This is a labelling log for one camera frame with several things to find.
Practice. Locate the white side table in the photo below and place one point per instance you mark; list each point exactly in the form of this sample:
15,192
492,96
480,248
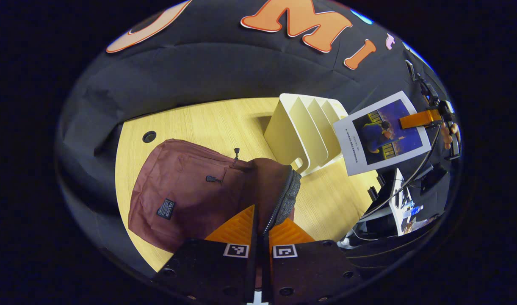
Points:
400,203

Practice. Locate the black monitor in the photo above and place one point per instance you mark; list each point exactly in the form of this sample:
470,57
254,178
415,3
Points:
432,180

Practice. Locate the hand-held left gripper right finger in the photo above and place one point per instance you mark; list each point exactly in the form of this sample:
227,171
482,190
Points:
313,271

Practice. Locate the black desk grommet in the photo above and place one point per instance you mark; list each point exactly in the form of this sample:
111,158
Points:
149,136

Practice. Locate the black backdrop cloth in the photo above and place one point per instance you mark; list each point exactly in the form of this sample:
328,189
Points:
224,72

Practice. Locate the white bookshelf rack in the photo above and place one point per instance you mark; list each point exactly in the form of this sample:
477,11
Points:
292,135

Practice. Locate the maroon schoolbag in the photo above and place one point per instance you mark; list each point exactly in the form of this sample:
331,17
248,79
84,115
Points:
190,186

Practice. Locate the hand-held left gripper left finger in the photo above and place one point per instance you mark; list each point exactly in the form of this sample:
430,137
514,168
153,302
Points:
255,241

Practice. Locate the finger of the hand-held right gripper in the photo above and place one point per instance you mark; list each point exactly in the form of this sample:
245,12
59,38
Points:
419,119

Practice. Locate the blue spine book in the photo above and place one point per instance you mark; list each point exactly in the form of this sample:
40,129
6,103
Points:
385,135

